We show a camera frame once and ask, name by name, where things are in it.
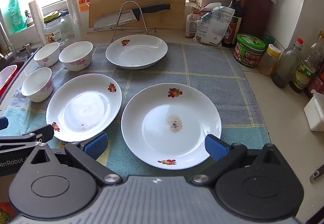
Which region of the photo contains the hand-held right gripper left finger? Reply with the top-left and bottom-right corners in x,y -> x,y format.
30,131 -> 123,188

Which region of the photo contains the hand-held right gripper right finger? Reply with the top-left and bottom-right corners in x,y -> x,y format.
191,134 -> 282,186

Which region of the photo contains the white plate with fruit print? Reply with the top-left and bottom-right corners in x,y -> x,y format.
46,74 -> 123,142
105,35 -> 168,70
121,83 -> 222,170

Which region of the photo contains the white bowl with pink flowers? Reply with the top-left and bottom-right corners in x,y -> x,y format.
33,42 -> 61,67
21,67 -> 54,103
59,41 -> 94,72

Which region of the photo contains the orange plastic bag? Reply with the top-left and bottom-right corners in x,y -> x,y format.
0,202 -> 16,224

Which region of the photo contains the white plastic basin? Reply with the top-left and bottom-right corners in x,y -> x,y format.
0,64 -> 18,89

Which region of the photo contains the stainless steel sink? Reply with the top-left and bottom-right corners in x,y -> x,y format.
0,45 -> 42,113

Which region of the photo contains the steel kitchen faucet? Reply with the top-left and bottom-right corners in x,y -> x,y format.
0,20 -> 16,67

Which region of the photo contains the grey checked dish towel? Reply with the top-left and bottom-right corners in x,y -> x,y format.
0,42 -> 271,181

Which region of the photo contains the yellow lid spice jar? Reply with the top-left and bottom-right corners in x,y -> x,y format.
257,44 -> 282,76

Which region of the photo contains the glass jar with green lid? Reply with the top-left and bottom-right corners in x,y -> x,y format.
43,11 -> 70,45

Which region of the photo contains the green lid sauce tub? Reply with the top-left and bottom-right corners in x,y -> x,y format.
233,34 -> 266,67

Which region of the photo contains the white plastic box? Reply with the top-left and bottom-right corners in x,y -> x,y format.
304,89 -> 324,132

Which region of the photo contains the clear bottle with red cap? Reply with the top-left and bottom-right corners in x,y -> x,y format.
272,38 -> 304,88

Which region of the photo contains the green dish soap bottle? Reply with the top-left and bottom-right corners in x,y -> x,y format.
7,0 -> 28,32

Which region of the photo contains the oil bottle with green label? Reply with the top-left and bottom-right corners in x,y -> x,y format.
289,32 -> 324,94

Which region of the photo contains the dark red sauce bottle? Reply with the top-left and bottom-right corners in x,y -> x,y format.
304,64 -> 324,99

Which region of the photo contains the small green lid jar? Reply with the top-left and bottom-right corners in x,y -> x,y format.
262,33 -> 276,47

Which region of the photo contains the white printed food bag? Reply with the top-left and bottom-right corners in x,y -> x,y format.
192,6 -> 237,46

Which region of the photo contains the dark soy sauce bottle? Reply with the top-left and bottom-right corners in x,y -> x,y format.
221,0 -> 243,48

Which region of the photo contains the white and orange food bag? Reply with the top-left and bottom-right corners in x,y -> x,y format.
185,2 -> 215,37

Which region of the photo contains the clear plastic wrap roll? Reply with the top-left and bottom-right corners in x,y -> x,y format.
63,0 -> 87,41

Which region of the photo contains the dark wooden knife block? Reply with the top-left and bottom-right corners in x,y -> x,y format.
239,0 -> 275,37

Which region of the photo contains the metal utensil handle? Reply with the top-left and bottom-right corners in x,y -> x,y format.
309,163 -> 324,182

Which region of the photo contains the black handled santoku knife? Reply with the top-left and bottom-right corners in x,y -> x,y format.
93,3 -> 172,31

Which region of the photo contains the metal wire rack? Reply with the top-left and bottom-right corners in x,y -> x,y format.
111,1 -> 157,42

